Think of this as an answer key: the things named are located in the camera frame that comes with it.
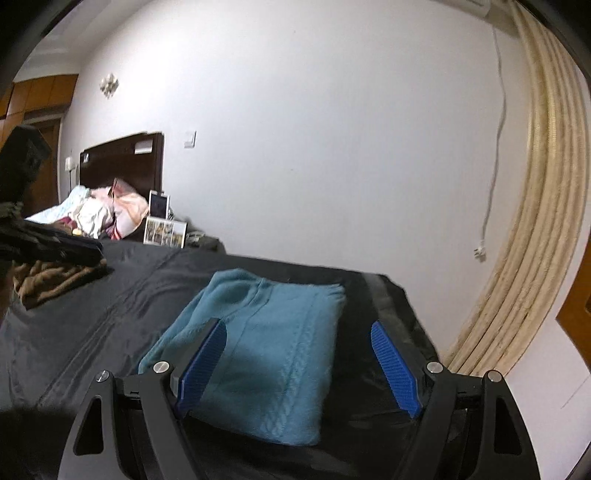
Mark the blue knit sweater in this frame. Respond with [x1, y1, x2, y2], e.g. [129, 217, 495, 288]
[139, 268, 347, 446]

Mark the beige curtain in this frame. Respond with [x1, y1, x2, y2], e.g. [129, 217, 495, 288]
[443, 0, 591, 377]

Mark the wooden wardrobe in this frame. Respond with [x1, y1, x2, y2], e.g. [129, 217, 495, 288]
[0, 74, 79, 208]

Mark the light blue bedding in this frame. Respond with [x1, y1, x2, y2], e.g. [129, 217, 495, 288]
[25, 185, 93, 224]

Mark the photo print calendar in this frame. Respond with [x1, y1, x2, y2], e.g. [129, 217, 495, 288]
[143, 218, 188, 247]

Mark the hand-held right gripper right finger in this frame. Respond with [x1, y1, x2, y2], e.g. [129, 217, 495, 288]
[370, 320, 541, 480]

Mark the dark wooden headboard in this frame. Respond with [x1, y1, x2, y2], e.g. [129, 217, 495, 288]
[78, 131, 165, 217]

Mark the brown fleece garment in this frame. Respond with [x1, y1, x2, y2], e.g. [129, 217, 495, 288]
[11, 258, 109, 310]

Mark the wooden door frame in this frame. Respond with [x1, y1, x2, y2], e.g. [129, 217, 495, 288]
[556, 277, 591, 347]

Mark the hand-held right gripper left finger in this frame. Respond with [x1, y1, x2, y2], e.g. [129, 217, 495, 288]
[58, 318, 228, 480]

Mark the white tablet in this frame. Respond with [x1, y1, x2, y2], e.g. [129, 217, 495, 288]
[148, 190, 171, 220]

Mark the white power cable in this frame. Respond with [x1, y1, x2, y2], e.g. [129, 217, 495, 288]
[475, 23, 509, 245]

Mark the pink white bedding pile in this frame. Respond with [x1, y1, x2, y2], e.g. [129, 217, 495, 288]
[90, 178, 151, 241]

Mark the black bed sheet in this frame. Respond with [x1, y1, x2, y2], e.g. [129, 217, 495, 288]
[0, 237, 444, 480]

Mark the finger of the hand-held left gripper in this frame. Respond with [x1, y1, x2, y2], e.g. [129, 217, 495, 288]
[18, 220, 105, 266]

